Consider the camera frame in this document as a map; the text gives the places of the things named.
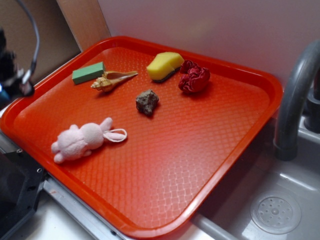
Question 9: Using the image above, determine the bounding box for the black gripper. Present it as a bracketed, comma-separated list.
[0, 27, 35, 105]

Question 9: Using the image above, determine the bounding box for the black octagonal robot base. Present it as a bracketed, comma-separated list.
[0, 149, 46, 240]

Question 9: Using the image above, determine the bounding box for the brown cardboard panel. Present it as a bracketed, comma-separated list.
[0, 0, 111, 83]

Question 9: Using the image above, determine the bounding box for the green rectangular block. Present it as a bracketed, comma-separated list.
[72, 62, 105, 85]

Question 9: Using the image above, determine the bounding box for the pink plush bunny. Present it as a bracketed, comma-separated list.
[51, 117, 128, 164]

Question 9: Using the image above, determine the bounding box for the brown spiral seashell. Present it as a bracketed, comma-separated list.
[90, 71, 138, 93]

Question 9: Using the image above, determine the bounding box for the brown rock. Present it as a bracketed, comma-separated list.
[135, 89, 160, 117]

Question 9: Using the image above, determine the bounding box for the red plastic tray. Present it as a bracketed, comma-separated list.
[0, 36, 283, 240]

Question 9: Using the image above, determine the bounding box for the yellow sponge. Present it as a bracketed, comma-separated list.
[146, 52, 185, 82]

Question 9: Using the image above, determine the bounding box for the crumpled red scrunchie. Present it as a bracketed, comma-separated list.
[178, 60, 211, 94]

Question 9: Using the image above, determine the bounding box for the grey toy sink basin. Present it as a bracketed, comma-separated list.
[192, 122, 320, 240]

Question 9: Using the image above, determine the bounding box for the grey toy faucet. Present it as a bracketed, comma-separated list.
[273, 39, 320, 161]

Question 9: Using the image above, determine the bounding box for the grey cable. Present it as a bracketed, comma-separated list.
[16, 0, 41, 86]

